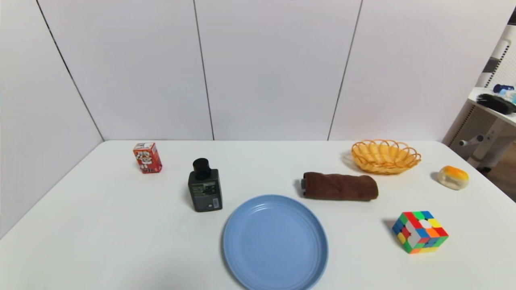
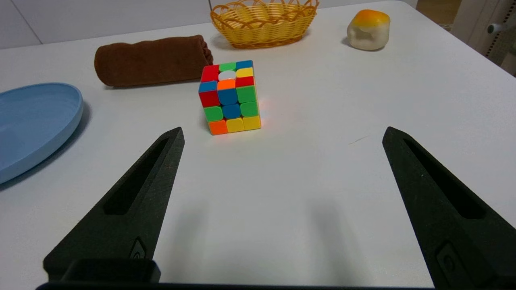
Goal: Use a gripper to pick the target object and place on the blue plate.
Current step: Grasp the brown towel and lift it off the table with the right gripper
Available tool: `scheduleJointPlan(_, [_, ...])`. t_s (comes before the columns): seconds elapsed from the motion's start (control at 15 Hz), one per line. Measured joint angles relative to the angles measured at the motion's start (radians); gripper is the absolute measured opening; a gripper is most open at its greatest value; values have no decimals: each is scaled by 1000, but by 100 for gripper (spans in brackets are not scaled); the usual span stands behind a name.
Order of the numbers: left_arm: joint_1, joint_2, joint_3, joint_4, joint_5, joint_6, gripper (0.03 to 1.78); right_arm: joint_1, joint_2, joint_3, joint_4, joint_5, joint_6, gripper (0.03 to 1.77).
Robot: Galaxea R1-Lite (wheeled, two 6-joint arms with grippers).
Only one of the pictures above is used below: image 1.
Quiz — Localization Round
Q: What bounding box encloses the white stand with knob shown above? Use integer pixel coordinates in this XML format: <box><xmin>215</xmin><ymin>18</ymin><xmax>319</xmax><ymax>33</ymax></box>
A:
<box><xmin>460</xmin><ymin>120</ymin><xmax>516</xmax><ymax>170</ymax></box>

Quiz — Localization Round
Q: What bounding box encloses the black brush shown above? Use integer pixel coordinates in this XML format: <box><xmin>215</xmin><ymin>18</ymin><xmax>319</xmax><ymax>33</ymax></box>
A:
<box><xmin>476</xmin><ymin>93</ymin><xmax>516</xmax><ymax>115</ymax></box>

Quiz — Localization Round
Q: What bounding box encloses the blue plate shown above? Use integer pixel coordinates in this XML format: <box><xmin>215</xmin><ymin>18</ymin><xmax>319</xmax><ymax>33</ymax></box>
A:
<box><xmin>223</xmin><ymin>195</ymin><xmax>329</xmax><ymax>290</ymax></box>

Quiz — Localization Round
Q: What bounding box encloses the white desk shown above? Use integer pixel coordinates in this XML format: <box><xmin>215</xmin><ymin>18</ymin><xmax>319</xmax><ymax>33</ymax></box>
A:
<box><xmin>468</xmin><ymin>87</ymin><xmax>516</xmax><ymax>128</ymax></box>

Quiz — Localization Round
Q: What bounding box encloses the multicolour puzzle cube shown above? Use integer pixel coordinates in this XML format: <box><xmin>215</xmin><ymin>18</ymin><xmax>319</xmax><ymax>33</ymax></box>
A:
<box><xmin>392</xmin><ymin>211</ymin><xmax>449</xmax><ymax>254</ymax></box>

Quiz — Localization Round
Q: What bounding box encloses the white pegboard panel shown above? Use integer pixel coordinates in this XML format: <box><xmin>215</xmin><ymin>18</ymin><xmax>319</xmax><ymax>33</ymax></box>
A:
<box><xmin>478</xmin><ymin>24</ymin><xmax>516</xmax><ymax>90</ymax></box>

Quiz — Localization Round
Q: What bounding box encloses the black bottle with label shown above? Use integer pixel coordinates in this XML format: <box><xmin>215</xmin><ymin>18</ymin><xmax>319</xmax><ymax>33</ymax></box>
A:
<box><xmin>188</xmin><ymin>158</ymin><xmax>223</xmax><ymax>213</ymax></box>

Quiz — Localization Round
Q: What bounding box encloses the brown towel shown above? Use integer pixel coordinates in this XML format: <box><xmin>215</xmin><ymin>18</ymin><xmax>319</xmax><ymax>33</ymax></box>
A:
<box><xmin>301</xmin><ymin>172</ymin><xmax>379</xmax><ymax>201</ymax></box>

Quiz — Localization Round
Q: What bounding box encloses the white perforated side panel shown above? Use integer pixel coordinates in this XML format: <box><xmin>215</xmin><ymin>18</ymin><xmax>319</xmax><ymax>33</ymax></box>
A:
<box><xmin>443</xmin><ymin>101</ymin><xmax>497</xmax><ymax>149</ymax></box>

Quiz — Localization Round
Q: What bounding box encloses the orange bread in clear wrap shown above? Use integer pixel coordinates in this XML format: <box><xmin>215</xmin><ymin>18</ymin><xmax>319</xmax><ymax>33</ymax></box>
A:
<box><xmin>438</xmin><ymin>166</ymin><xmax>470</xmax><ymax>191</ymax></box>

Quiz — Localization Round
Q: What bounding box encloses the orange woven basket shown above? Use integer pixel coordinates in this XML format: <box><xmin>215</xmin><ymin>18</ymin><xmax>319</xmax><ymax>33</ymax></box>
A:
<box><xmin>351</xmin><ymin>139</ymin><xmax>422</xmax><ymax>175</ymax></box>

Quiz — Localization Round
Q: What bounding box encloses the red milk carton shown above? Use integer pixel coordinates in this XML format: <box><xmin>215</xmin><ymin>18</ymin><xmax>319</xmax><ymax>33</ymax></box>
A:
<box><xmin>133</xmin><ymin>142</ymin><xmax>162</xmax><ymax>174</ymax></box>

